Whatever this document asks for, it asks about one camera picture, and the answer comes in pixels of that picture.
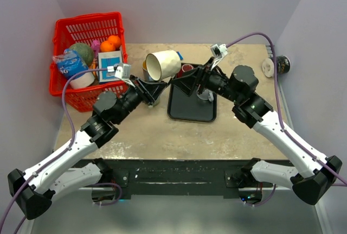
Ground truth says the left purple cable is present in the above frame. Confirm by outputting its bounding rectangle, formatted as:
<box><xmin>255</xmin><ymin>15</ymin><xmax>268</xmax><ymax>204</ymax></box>
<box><xmin>0</xmin><ymin>67</ymin><xmax>114</xmax><ymax>234</ymax></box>

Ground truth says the orange fruit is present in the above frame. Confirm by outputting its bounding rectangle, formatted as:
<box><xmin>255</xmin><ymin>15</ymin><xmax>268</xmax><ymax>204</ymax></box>
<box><xmin>100</xmin><ymin>40</ymin><xmax>116</xmax><ymax>52</ymax></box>
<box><xmin>107</xmin><ymin>35</ymin><xmax>121</xmax><ymax>49</ymax></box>

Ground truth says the light grey mug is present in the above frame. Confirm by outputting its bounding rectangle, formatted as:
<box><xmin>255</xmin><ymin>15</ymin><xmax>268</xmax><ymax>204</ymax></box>
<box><xmin>197</xmin><ymin>89</ymin><xmax>214</xmax><ymax>102</ymax></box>

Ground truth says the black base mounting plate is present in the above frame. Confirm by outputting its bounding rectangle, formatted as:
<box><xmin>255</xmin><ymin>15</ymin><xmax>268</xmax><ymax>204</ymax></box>
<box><xmin>104</xmin><ymin>159</ymin><xmax>257</xmax><ymax>199</ymax></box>

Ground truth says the dark red mug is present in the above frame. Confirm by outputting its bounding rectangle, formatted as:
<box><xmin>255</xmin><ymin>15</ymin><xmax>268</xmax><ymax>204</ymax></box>
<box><xmin>176</xmin><ymin>64</ymin><xmax>194</xmax><ymax>78</ymax></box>

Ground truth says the cream white mug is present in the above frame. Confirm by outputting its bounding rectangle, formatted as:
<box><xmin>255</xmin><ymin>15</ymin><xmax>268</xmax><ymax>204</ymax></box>
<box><xmin>145</xmin><ymin>50</ymin><xmax>181</xmax><ymax>81</ymax></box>

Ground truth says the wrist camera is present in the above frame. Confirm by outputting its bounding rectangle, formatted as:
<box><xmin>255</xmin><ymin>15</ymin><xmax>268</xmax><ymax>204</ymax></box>
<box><xmin>107</xmin><ymin>63</ymin><xmax>133</xmax><ymax>86</ymax></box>
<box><xmin>210</xmin><ymin>44</ymin><xmax>228</xmax><ymax>70</ymax></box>

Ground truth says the blue candy packet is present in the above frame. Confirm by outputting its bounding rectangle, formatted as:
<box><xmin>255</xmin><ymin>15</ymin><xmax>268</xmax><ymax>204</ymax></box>
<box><xmin>176</xmin><ymin>52</ymin><xmax>183</xmax><ymax>61</ymax></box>

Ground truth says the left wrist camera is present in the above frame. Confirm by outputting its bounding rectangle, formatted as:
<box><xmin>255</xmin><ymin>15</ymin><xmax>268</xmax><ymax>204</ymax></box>
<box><xmin>107</xmin><ymin>63</ymin><xmax>133</xmax><ymax>86</ymax></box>

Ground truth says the black tray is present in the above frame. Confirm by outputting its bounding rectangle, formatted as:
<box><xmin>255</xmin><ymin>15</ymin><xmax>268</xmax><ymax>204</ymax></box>
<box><xmin>166</xmin><ymin>62</ymin><xmax>219</xmax><ymax>123</ymax></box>

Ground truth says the black labelled paper roll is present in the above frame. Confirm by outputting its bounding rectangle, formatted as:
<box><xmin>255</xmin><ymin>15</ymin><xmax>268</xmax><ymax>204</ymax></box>
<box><xmin>261</xmin><ymin>55</ymin><xmax>291</xmax><ymax>78</ymax></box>

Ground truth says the light green mug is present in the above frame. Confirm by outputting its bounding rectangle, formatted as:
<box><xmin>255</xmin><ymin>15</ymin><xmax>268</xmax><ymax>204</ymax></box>
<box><xmin>148</xmin><ymin>99</ymin><xmax>160</xmax><ymax>107</ymax></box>

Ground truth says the blue butterfly mug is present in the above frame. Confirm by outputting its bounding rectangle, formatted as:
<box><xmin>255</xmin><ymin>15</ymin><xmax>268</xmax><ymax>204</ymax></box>
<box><xmin>143</xmin><ymin>60</ymin><xmax>162</xmax><ymax>82</ymax></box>

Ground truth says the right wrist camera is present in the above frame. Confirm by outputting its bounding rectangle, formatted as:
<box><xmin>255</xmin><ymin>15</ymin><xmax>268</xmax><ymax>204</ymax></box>
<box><xmin>210</xmin><ymin>44</ymin><xmax>228</xmax><ymax>70</ymax></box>

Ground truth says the pink toy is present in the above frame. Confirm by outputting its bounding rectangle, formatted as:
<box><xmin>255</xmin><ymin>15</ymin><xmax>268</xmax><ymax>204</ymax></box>
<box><xmin>91</xmin><ymin>40</ymin><xmax>101</xmax><ymax>59</ymax></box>

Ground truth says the red plastic basket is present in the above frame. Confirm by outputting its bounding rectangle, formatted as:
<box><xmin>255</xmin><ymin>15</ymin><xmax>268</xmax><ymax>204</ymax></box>
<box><xmin>52</xmin><ymin>12</ymin><xmax>128</xmax><ymax>112</ymax></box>

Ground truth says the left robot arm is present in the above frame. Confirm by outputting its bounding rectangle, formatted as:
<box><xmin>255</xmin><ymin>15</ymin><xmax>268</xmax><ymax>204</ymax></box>
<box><xmin>8</xmin><ymin>75</ymin><xmax>168</xmax><ymax>220</ymax></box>

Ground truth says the green melon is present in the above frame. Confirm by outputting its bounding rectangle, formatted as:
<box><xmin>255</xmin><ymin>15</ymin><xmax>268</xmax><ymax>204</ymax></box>
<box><xmin>69</xmin><ymin>43</ymin><xmax>94</xmax><ymax>66</ymax></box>

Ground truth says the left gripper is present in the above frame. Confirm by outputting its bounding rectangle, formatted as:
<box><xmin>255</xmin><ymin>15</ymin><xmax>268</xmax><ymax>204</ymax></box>
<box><xmin>114</xmin><ymin>74</ymin><xmax>168</xmax><ymax>124</ymax></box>

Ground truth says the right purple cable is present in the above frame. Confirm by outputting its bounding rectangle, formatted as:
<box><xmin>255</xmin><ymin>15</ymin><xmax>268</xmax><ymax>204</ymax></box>
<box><xmin>226</xmin><ymin>32</ymin><xmax>347</xmax><ymax>186</ymax></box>

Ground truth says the purple cable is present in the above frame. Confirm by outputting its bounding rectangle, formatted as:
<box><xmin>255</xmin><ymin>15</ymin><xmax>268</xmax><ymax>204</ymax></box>
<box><xmin>226</xmin><ymin>32</ymin><xmax>347</xmax><ymax>186</ymax></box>
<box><xmin>0</xmin><ymin>67</ymin><xmax>114</xmax><ymax>234</ymax></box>

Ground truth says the blue white box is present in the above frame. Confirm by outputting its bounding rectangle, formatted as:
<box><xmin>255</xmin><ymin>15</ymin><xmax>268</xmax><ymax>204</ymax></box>
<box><xmin>98</xmin><ymin>50</ymin><xmax>123</xmax><ymax>84</ymax></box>

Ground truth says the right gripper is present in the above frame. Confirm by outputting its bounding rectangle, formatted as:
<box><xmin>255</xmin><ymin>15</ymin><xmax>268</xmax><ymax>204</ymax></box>
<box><xmin>171</xmin><ymin>56</ymin><xmax>241</xmax><ymax>103</ymax></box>

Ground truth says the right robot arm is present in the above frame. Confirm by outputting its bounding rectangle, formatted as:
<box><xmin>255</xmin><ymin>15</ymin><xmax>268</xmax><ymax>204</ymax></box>
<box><xmin>171</xmin><ymin>65</ymin><xmax>342</xmax><ymax>205</ymax></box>

